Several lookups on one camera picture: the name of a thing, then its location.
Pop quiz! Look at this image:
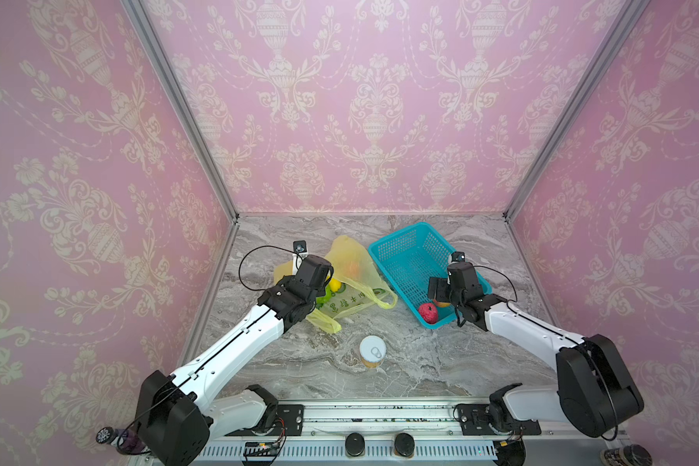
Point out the dark jar bottom right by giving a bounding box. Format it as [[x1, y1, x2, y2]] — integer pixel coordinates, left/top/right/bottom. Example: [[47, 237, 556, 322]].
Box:
[[599, 444, 654, 466]]

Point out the pink dragon fruit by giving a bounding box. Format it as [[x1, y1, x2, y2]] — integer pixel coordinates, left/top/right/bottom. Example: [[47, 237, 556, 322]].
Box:
[[417, 303, 439, 324]]

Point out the left black round knob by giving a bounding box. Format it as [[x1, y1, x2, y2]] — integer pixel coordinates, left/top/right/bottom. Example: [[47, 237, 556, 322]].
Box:
[[345, 432, 366, 457]]

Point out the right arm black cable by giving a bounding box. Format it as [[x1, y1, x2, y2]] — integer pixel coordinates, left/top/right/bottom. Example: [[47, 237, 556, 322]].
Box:
[[473, 264, 520, 304]]

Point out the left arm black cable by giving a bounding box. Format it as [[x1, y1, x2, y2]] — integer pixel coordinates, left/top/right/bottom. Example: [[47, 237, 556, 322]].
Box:
[[237, 243, 299, 292]]

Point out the green fruit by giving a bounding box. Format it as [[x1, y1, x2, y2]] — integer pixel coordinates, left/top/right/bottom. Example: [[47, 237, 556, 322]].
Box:
[[316, 289, 335, 309]]

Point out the right black round knob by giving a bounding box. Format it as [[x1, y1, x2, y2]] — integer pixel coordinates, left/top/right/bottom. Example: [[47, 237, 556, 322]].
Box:
[[393, 432, 416, 458]]

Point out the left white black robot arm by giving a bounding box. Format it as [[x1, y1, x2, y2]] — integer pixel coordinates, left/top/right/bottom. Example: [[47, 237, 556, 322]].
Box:
[[130, 254, 334, 465]]

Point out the yellow plastic bag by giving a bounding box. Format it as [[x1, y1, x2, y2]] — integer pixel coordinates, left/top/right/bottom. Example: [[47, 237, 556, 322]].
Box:
[[307, 235, 398, 334]]

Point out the teal plastic basket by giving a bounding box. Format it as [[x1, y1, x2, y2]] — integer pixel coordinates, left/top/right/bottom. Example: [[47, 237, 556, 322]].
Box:
[[369, 223, 460, 330]]

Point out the white lid yellow can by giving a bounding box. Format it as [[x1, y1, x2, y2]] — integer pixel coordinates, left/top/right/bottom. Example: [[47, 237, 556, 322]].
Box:
[[358, 335, 388, 368]]

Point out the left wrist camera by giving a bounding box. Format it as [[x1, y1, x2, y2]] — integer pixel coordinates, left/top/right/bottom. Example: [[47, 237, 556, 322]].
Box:
[[292, 240, 308, 257]]

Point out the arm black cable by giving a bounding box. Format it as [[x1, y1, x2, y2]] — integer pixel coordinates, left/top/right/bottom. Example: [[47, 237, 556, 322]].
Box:
[[473, 264, 520, 304], [237, 243, 299, 292]]

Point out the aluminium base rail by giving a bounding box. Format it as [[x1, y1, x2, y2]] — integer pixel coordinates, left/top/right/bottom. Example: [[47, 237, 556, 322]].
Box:
[[135, 398, 632, 465]]

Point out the yellow lemon fruit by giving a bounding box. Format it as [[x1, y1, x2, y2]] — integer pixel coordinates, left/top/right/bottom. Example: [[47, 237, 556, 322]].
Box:
[[327, 279, 344, 293]]

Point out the black round knob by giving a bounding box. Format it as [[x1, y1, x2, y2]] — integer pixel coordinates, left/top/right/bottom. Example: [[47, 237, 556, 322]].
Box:
[[345, 432, 366, 457], [393, 432, 416, 458]]

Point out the purple drink bottle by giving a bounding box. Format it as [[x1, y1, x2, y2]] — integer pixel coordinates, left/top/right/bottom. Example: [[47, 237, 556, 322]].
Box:
[[95, 426, 148, 456]]

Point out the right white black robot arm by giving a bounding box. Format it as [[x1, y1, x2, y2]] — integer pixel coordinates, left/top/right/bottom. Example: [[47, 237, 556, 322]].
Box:
[[428, 260, 645, 438]]

